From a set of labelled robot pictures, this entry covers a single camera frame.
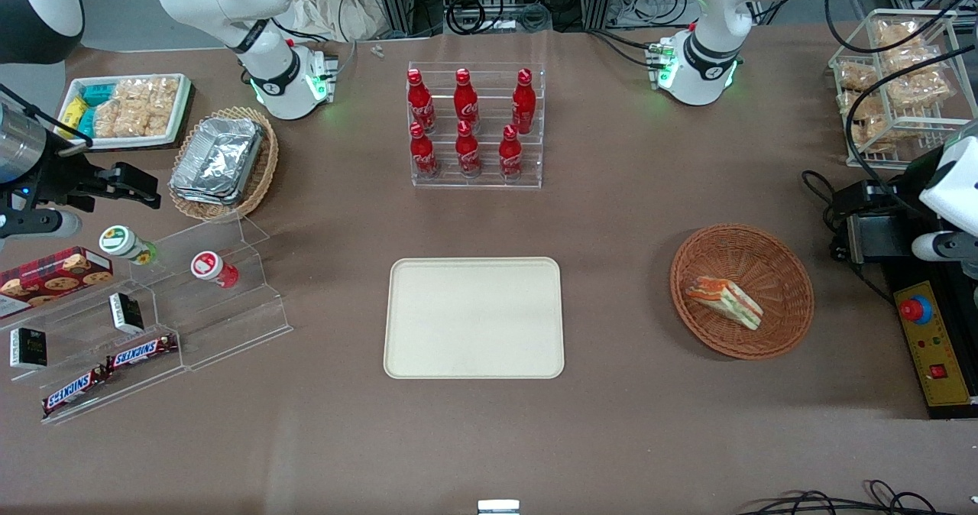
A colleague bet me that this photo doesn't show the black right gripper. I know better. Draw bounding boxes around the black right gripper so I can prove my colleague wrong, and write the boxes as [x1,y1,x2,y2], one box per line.
[27,129,163,212]

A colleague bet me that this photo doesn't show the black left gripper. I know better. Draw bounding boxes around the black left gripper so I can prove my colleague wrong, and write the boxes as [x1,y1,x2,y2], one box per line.
[833,165,934,224]

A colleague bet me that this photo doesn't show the triangle sandwich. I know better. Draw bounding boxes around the triangle sandwich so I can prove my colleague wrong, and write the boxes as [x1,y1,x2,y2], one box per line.
[685,275,765,331]

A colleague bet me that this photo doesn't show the aluminium foil tray stack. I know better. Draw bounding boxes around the aluminium foil tray stack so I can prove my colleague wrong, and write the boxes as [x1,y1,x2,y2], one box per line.
[170,116,265,206]

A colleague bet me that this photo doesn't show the white rectangular snack tray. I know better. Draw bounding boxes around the white rectangular snack tray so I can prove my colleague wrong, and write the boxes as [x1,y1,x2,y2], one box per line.
[57,73,192,151]

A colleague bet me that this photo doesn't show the round brown wicker basket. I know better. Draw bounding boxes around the round brown wicker basket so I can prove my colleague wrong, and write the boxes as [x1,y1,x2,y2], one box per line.
[670,224,815,361]

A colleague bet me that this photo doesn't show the oval light wicker basket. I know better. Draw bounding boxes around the oval light wicker basket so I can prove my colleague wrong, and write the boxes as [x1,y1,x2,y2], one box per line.
[168,106,280,222]

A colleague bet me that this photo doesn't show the cream plastic tray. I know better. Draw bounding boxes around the cream plastic tray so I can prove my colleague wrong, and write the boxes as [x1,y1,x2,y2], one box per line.
[383,257,565,380]

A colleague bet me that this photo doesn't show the black electronic box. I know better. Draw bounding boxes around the black electronic box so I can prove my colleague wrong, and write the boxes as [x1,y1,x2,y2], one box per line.
[831,212,896,266]

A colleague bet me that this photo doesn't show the green cup with sunflower lid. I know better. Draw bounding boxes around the green cup with sunflower lid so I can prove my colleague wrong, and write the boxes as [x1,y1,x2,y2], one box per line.
[99,225,158,266]

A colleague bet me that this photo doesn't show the small rice cracker bag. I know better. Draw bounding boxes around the small rice cracker bag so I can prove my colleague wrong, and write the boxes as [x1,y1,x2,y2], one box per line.
[92,101,123,138]

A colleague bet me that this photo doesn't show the clear bag of crackers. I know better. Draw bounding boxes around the clear bag of crackers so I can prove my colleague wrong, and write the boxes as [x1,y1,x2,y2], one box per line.
[886,63,953,112]
[840,91,893,154]
[836,60,879,92]
[875,20,931,73]

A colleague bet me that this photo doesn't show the large rice cracker bag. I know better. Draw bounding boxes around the large rice cracker bag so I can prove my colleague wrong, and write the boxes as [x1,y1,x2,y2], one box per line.
[113,77,181,138]

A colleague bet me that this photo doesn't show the black yellow control box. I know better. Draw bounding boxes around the black yellow control box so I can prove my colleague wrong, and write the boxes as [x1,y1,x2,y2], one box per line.
[881,259,978,421]

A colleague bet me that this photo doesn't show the yellow snack packet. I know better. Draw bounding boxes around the yellow snack packet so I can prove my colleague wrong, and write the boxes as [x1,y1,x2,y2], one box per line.
[61,96,89,138]

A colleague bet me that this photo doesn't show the red cup with white lid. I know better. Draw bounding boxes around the red cup with white lid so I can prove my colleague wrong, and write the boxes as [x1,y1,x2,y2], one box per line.
[191,251,240,289]

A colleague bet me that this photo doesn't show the red cookie box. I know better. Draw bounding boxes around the red cookie box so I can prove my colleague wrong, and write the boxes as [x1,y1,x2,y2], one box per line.
[0,247,114,319]

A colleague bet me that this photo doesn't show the small black box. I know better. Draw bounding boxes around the small black box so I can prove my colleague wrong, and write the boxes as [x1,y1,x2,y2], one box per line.
[108,292,145,335]
[9,328,48,370]

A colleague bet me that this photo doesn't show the yellow emergency stop control box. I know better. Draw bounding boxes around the yellow emergency stop control box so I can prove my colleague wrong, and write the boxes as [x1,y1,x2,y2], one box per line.
[894,280,976,409]

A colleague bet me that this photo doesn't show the Snickers chocolate bar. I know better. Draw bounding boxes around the Snickers chocolate bar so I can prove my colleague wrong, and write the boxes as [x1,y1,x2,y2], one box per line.
[105,334,179,371]
[41,368,108,415]

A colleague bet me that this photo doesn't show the clear acrylic stepped stand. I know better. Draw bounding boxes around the clear acrylic stepped stand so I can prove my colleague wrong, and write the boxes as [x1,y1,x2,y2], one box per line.
[0,213,293,425]

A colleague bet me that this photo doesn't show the beige cloth bag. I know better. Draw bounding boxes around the beige cloth bag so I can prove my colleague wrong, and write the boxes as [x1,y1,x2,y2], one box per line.
[287,0,384,43]

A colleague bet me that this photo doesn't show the red cola bottle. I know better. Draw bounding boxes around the red cola bottle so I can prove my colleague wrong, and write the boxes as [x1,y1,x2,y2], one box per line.
[410,122,440,180]
[499,125,524,181]
[406,69,436,134]
[455,120,482,178]
[512,68,537,135]
[454,68,480,128]

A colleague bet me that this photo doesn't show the clear acrylic bottle rack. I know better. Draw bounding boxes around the clear acrylic bottle rack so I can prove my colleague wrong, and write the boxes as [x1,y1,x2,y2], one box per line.
[407,62,546,189]

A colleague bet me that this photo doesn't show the black cable bundle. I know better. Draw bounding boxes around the black cable bundle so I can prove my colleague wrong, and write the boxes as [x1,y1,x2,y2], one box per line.
[801,169,850,233]

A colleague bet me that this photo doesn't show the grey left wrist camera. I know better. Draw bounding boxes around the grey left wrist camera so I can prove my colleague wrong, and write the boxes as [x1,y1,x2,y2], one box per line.
[912,231,965,263]

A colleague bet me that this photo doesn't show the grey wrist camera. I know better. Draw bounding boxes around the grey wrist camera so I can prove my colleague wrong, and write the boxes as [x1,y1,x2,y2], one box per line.
[0,208,83,242]
[912,231,965,263]

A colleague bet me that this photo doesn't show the white wire rack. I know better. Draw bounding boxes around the white wire rack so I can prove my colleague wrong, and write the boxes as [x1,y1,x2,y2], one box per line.
[828,8,978,169]

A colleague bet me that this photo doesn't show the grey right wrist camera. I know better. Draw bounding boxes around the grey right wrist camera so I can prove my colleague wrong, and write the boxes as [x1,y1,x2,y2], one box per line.
[0,208,83,242]

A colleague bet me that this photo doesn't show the black cable tangle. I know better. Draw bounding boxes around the black cable tangle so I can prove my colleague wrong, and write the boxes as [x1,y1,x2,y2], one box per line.
[735,480,957,515]

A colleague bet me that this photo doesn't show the coiled black cables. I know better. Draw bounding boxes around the coiled black cables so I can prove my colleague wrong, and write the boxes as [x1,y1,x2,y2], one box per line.
[445,0,552,36]

